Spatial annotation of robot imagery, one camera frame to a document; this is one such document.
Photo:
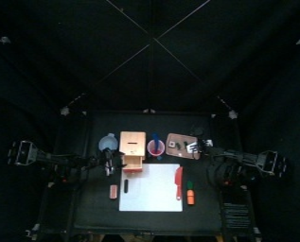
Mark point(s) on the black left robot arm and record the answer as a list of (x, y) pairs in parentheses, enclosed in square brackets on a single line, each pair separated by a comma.
[(50, 157)]

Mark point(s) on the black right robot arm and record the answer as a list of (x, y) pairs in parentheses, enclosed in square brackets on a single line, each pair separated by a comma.
[(249, 160)]

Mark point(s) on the white black sushi piece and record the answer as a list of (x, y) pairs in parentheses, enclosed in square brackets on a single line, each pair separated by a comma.
[(172, 144)]

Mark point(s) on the pink salmon sushi piece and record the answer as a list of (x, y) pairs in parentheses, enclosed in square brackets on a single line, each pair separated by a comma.
[(113, 192)]

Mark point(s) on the red toy knife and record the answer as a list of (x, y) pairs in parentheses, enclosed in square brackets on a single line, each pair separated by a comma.
[(179, 181)]

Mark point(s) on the white cutting board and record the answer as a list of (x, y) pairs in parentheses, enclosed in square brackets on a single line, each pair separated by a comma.
[(152, 192)]

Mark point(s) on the wooden drawer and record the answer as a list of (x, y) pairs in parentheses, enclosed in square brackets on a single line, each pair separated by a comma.
[(133, 164)]

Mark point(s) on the light blue bowl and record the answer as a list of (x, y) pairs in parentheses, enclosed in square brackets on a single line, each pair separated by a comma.
[(108, 143)]

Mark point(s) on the wooden box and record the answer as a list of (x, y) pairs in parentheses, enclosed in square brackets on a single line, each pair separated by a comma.
[(133, 142)]

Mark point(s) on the pink cup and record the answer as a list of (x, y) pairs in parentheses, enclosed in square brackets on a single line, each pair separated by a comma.
[(156, 149)]

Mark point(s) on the blue spoon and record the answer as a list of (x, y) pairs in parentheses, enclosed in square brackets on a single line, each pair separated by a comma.
[(156, 140)]

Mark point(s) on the orange toy carrot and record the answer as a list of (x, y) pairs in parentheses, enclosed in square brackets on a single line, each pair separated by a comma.
[(191, 197)]

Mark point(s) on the white label sticker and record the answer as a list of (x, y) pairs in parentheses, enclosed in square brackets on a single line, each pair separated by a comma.
[(236, 216)]

